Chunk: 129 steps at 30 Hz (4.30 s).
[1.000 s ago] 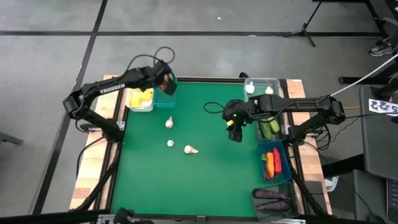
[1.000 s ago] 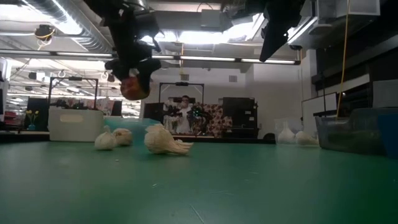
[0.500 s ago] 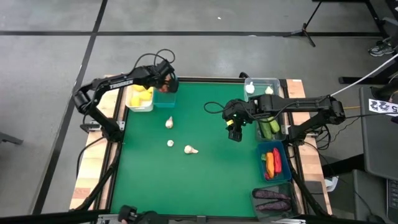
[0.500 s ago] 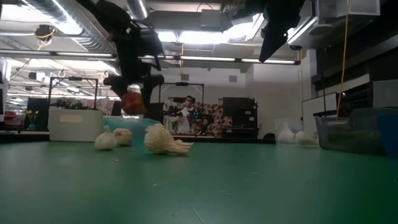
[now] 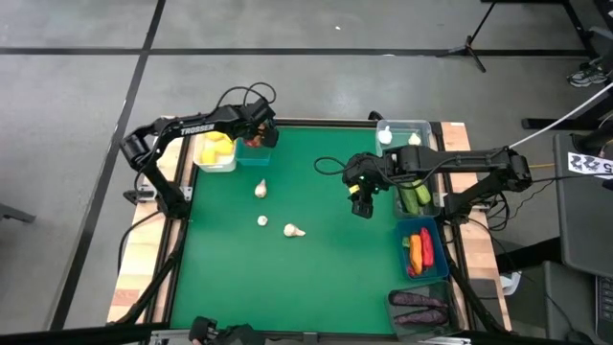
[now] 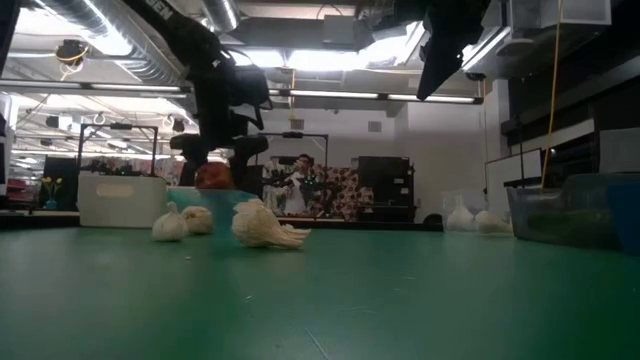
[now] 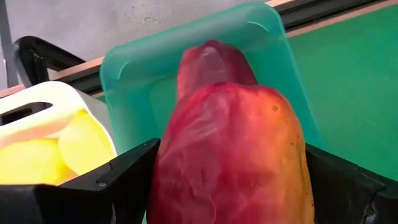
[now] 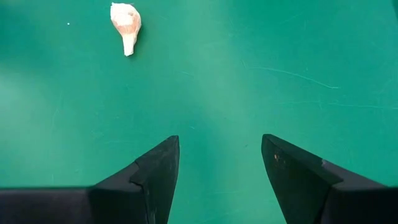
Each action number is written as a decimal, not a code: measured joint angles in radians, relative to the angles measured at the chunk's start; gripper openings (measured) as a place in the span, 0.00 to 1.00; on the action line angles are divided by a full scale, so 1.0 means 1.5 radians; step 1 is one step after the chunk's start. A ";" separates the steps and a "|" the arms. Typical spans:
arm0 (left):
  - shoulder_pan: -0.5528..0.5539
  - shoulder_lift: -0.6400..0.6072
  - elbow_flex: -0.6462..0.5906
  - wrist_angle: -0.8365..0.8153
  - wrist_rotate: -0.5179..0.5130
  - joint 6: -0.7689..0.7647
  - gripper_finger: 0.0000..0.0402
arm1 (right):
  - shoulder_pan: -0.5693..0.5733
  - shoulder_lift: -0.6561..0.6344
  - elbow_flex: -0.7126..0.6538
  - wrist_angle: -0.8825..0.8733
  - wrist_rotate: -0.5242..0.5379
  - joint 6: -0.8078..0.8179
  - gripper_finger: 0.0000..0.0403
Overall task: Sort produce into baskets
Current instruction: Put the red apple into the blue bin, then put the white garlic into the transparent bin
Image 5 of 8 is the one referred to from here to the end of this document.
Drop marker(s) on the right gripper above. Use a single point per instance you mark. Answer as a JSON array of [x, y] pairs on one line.
[[369, 170]]

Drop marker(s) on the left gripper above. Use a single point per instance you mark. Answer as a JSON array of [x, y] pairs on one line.
[[256, 120]]

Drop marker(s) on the yellow lemon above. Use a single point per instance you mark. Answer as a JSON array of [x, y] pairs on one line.
[[208, 155], [223, 147], [230, 140], [215, 137]]

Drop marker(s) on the white garlic bulb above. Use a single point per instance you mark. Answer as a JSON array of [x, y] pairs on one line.
[[384, 135]]

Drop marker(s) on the dark green cucumber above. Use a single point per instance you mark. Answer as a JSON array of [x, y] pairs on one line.
[[410, 201]]

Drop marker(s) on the beige garlic bulb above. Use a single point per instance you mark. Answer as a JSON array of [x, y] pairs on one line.
[[260, 189], [293, 231], [415, 139]]

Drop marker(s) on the light green cucumber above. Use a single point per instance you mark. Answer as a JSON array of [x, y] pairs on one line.
[[422, 194]]

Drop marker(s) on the long red pepper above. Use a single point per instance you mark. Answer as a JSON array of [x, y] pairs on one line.
[[426, 246]]

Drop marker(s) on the orange carrot with green top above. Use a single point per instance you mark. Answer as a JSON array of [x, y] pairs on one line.
[[416, 254]]

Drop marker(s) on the small garlic bulb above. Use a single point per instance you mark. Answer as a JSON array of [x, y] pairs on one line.
[[262, 220]]

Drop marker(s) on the small red pepper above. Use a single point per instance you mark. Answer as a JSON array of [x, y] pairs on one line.
[[411, 271]]

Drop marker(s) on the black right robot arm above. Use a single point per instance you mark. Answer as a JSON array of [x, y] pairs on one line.
[[460, 160]]

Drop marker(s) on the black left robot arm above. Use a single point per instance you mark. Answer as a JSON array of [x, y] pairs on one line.
[[191, 128]]

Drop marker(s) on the teal plastic bin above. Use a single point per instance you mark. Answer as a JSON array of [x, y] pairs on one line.
[[251, 156]]

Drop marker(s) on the clear plastic bin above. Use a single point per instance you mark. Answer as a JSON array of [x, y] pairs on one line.
[[400, 136]]

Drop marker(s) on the black clamp knob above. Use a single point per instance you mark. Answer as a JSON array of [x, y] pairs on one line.
[[375, 115]]

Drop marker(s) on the white plastic bin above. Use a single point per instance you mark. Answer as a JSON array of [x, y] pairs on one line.
[[215, 167]]

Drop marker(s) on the green-tinted clear bin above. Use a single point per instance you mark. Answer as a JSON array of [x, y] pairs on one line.
[[433, 211]]

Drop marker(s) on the blue plastic bin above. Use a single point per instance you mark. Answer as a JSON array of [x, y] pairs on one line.
[[441, 239]]

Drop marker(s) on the green table mat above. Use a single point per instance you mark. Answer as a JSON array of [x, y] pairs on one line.
[[287, 287]]

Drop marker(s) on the black tripod stand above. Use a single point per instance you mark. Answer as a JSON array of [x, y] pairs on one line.
[[468, 47]]

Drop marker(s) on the smoky dark plastic bin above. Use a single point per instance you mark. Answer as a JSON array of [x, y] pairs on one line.
[[421, 332]]

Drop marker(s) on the black floor stand base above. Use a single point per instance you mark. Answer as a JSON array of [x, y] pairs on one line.
[[541, 123]]

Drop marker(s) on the white crumpled bag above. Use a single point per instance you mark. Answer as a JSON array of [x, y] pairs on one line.
[[511, 282]]

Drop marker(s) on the white printed tag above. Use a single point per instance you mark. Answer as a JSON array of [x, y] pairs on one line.
[[586, 164]]

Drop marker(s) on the dark grey desk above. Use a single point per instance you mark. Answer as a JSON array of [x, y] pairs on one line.
[[589, 225]]

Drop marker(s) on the person's shoe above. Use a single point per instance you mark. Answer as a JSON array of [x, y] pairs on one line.
[[586, 76]]

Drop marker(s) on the grey chair leg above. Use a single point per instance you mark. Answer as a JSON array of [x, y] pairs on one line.
[[16, 214]]

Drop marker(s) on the black frame bar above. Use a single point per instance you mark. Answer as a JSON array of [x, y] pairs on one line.
[[72, 334]]

